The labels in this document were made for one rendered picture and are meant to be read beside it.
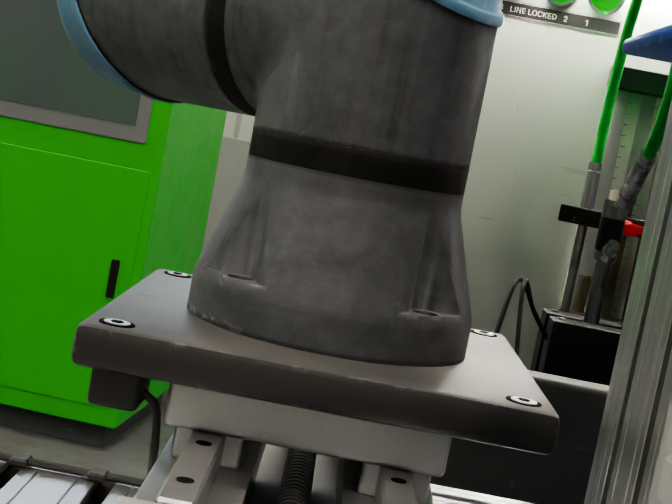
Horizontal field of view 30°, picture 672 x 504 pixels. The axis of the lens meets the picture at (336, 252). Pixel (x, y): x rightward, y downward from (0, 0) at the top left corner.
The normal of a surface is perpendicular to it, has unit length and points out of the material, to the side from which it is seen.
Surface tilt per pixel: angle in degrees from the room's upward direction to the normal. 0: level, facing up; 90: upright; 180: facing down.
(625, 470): 90
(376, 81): 90
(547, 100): 90
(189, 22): 107
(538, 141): 90
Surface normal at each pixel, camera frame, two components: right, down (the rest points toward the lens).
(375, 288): 0.28, -0.15
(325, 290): 0.00, -0.21
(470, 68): 0.74, 0.21
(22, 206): -0.12, 0.08
